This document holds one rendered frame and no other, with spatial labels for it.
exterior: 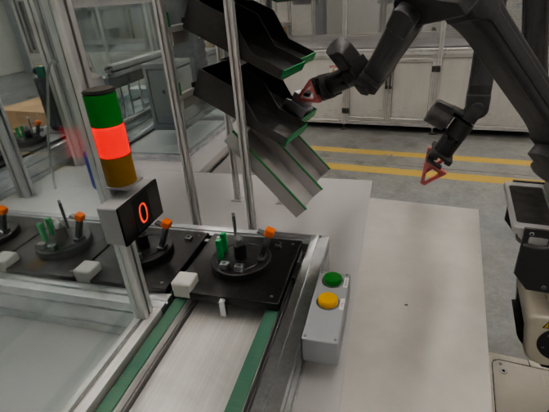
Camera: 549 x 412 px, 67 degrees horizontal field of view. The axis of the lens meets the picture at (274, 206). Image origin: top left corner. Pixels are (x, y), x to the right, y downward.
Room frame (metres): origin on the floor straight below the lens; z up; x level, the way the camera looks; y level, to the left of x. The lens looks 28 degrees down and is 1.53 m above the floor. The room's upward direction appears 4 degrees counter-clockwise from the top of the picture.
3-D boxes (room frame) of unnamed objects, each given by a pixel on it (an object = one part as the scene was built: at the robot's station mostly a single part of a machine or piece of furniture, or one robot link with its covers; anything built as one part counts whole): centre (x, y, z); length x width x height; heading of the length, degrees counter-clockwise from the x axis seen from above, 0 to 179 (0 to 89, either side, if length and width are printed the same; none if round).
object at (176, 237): (0.87, 0.33, 1.01); 0.24 x 0.24 x 0.13; 73
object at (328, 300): (0.65, -0.09, 0.96); 0.04 x 0.04 x 0.02
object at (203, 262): (0.80, 0.09, 0.96); 0.24 x 0.24 x 0.02; 73
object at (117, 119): (0.65, 0.25, 1.38); 0.05 x 0.05 x 0.05
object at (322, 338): (0.65, -0.09, 0.93); 0.21 x 0.07 x 0.06; 163
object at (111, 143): (0.65, 0.25, 1.33); 0.05 x 0.05 x 0.05
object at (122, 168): (0.65, 0.25, 1.28); 0.05 x 0.05 x 0.05
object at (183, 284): (0.73, 0.21, 0.97); 0.05 x 0.05 x 0.04; 73
